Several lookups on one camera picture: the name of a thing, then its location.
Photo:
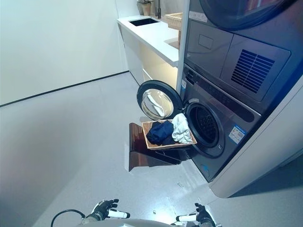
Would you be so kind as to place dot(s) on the grey robot torso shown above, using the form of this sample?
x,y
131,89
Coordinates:
x,y
151,223

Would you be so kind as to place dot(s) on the white counter cabinet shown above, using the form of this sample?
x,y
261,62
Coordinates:
x,y
146,47

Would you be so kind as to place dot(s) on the black sink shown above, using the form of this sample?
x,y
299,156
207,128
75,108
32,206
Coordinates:
x,y
143,22

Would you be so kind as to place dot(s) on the grey stacked dryer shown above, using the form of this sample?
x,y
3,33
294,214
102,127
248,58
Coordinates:
x,y
213,47

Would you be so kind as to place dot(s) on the blue white barcode sticker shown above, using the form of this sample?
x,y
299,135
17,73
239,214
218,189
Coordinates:
x,y
184,87

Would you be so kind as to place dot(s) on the dark faucet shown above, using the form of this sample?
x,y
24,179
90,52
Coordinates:
x,y
159,8

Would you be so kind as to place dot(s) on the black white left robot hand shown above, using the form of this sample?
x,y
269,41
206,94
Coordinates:
x,y
103,208

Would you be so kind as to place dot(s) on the pale wicker storage basket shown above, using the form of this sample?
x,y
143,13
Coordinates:
x,y
174,20

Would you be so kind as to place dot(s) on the dark blue garment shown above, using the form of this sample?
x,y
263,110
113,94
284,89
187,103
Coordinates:
x,y
159,132

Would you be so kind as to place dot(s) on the beige plant pot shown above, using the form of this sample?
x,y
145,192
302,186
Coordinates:
x,y
145,9

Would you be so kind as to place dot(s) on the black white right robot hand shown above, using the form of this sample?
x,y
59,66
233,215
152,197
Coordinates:
x,y
204,215

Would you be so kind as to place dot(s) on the white blue info sticker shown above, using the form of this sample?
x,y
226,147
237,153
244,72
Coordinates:
x,y
237,134

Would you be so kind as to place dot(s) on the brown wicker laundry basket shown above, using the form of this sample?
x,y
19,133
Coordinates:
x,y
154,145

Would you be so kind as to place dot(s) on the grey front-load washing machine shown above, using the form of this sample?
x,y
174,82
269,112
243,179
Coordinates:
x,y
227,111

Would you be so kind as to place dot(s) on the white garment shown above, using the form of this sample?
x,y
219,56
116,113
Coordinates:
x,y
181,128

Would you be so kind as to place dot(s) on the round glass washing machine door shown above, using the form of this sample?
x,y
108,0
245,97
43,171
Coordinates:
x,y
156,104

